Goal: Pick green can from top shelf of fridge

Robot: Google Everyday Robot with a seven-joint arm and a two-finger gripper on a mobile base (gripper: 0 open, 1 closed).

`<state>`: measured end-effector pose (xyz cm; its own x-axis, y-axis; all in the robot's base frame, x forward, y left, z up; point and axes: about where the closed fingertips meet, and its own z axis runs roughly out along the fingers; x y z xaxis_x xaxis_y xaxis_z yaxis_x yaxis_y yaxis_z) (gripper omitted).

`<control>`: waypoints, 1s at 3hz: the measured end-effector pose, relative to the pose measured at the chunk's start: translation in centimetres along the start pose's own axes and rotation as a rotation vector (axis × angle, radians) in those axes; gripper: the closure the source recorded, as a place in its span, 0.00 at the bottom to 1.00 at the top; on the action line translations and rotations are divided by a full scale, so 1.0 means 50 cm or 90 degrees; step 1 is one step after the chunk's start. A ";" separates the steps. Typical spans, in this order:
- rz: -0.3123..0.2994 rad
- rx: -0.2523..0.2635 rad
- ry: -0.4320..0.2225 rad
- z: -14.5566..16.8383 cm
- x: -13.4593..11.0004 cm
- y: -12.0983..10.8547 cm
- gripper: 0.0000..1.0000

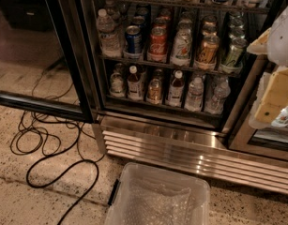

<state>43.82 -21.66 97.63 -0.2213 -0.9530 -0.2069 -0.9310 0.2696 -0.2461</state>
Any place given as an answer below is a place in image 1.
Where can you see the rightmost small water bottle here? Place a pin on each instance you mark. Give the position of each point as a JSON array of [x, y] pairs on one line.
[[214, 104]]

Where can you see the large clear water bottle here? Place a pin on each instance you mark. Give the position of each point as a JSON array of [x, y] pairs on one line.
[[108, 35]]

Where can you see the blue soda can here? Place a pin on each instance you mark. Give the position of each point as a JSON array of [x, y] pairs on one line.
[[133, 38]]

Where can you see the white cap juice bottle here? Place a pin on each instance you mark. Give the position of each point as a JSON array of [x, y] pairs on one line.
[[135, 84]]

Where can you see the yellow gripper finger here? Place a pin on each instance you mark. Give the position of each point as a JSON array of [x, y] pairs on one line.
[[273, 96], [259, 45]]

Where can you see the white green soda can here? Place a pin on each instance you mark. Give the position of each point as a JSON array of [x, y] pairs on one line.
[[180, 54]]

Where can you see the small water bottle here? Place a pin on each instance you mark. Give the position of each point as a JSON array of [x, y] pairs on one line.
[[214, 104], [194, 98]]

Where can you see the red cola can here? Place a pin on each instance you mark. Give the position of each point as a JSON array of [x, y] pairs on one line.
[[158, 41]]

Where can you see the orange gold soda can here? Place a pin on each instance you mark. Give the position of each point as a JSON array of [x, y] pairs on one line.
[[206, 57]]

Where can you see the steel fridge base grille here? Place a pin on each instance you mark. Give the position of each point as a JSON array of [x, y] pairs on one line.
[[189, 151]]

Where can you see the closed right fridge door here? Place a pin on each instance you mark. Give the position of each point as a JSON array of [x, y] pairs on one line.
[[268, 142]]

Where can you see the clear bottle bottom left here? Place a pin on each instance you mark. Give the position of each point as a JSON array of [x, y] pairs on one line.
[[117, 81]]

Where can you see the green soda can middle shelf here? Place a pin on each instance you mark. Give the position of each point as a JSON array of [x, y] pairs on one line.
[[231, 62]]

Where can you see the open glass fridge door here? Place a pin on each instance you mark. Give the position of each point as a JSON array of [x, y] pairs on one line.
[[42, 61]]

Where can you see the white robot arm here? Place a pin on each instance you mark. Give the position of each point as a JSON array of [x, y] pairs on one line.
[[274, 44]]

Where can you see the stainless glass door fridge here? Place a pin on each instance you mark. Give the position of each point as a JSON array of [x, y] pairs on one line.
[[99, 68]]

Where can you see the clear plastic storage bin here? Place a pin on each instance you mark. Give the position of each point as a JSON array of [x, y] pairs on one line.
[[146, 195]]

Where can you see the dark drink white cap bottle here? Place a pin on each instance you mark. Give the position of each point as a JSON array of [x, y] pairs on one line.
[[176, 88]]

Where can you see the amber tea bottle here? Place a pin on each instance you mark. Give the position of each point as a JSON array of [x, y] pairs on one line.
[[155, 87]]

